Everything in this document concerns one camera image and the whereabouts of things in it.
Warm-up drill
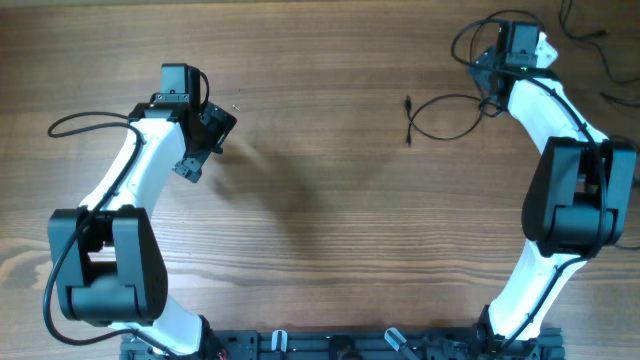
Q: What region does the black usb cable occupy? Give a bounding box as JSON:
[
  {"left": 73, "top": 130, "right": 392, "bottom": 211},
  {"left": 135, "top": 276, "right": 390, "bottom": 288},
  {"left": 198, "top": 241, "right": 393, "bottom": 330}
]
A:
[
  {"left": 557, "top": 0, "right": 640, "bottom": 109},
  {"left": 403, "top": 9, "right": 546, "bottom": 147},
  {"left": 607, "top": 133, "right": 640, "bottom": 251}
]

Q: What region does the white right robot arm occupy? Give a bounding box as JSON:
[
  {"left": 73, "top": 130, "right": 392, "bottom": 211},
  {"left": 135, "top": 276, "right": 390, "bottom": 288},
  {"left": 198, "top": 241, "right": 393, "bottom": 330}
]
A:
[{"left": 469, "top": 21, "right": 636, "bottom": 348}]

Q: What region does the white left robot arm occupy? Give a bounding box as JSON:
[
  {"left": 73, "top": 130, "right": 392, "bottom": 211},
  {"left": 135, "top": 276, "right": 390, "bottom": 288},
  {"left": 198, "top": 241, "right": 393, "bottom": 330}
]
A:
[{"left": 43, "top": 63, "right": 237, "bottom": 359}]

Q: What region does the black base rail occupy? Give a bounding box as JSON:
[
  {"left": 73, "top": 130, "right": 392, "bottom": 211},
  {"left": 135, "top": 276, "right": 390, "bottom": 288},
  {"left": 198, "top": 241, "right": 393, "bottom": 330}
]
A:
[{"left": 119, "top": 327, "right": 566, "bottom": 360}]

